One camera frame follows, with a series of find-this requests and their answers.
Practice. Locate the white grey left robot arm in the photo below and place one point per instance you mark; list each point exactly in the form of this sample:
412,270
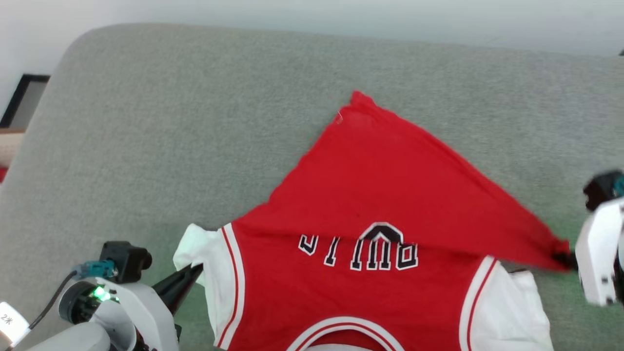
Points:
63,339

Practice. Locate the small red object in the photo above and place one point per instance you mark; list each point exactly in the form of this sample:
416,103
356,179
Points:
2,174

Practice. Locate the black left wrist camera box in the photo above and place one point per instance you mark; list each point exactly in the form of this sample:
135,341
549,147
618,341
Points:
124,261

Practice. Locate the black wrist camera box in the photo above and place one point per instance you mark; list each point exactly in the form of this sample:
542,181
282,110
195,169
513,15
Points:
602,187
124,261

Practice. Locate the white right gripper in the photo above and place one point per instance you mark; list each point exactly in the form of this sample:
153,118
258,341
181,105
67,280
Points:
602,253

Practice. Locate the red basketball jersey white sleeves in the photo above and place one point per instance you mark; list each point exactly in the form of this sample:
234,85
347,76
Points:
380,185

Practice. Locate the black picture frame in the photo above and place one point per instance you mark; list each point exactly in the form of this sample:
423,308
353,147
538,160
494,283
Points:
19,97

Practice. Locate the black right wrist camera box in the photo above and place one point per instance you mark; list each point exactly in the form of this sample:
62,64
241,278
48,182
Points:
602,187

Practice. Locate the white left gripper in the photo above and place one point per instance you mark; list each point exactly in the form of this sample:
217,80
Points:
136,312

